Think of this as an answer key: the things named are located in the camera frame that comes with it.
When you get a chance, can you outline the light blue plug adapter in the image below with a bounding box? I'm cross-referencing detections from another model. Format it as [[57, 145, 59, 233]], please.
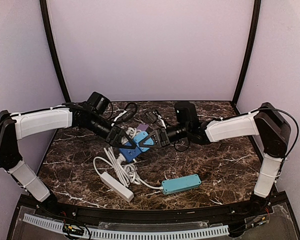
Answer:
[[133, 131, 154, 153]]

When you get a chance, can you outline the dark blue cube socket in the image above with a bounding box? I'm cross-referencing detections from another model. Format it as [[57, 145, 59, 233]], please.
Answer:
[[119, 147, 142, 163]]

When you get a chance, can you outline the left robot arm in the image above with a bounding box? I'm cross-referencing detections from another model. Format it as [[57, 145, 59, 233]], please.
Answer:
[[0, 103, 136, 203]]

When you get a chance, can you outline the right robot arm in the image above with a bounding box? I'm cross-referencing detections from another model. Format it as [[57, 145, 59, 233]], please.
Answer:
[[139, 101, 294, 199]]

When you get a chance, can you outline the purple power strip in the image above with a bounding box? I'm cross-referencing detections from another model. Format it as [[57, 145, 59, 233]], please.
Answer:
[[136, 124, 149, 132]]

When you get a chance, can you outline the teal power strip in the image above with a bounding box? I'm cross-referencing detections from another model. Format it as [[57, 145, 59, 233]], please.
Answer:
[[161, 174, 202, 195]]

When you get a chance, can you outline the white power strip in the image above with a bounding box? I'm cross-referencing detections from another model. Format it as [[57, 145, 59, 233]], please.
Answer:
[[100, 172, 134, 202]]

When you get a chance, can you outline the left circuit board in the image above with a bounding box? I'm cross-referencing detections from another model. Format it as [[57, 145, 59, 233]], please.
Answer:
[[62, 223, 85, 236]]

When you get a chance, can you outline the purple strip white cable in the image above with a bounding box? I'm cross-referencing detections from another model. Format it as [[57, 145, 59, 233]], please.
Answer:
[[124, 127, 140, 145]]

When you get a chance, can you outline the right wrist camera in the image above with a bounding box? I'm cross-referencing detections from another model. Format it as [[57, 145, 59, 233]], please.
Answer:
[[174, 101, 200, 128]]

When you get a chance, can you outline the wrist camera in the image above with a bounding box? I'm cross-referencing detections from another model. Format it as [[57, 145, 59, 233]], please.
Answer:
[[174, 101, 200, 128], [86, 91, 111, 115]]

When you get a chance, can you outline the teal strip white cable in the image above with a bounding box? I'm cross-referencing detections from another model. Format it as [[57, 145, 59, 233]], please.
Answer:
[[117, 154, 164, 191]]

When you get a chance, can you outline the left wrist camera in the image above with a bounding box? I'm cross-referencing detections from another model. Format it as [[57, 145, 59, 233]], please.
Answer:
[[86, 91, 111, 115]]

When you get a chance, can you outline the black front rail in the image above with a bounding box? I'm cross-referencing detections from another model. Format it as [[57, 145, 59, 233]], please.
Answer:
[[47, 202, 253, 225]]

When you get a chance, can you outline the right black frame post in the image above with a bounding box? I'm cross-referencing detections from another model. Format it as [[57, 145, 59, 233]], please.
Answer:
[[231, 0, 262, 106]]

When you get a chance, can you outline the black frame post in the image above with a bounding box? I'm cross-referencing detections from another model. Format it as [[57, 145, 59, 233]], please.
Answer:
[[231, 0, 262, 106], [39, 0, 71, 103]]

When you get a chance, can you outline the white slotted cable duct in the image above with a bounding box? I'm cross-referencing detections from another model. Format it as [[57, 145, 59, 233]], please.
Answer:
[[22, 213, 230, 240]]

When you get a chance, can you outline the left black frame post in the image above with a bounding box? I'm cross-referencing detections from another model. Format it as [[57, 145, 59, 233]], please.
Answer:
[[39, 0, 71, 103]]

